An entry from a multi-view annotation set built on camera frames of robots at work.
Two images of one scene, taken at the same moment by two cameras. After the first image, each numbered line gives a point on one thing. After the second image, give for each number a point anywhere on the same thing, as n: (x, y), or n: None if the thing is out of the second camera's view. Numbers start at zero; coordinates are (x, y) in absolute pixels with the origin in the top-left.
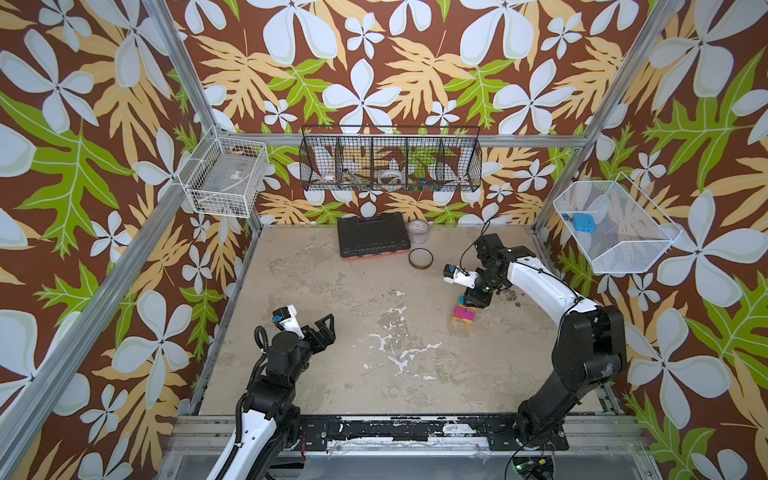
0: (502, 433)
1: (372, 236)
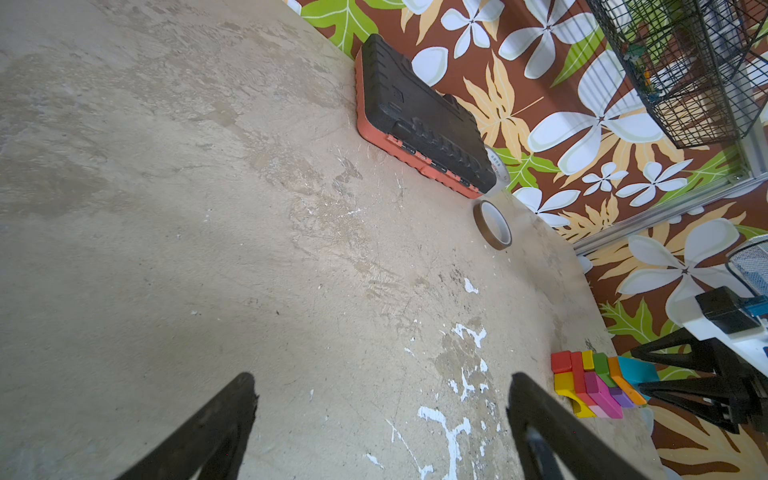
0: None
1: (429, 131)
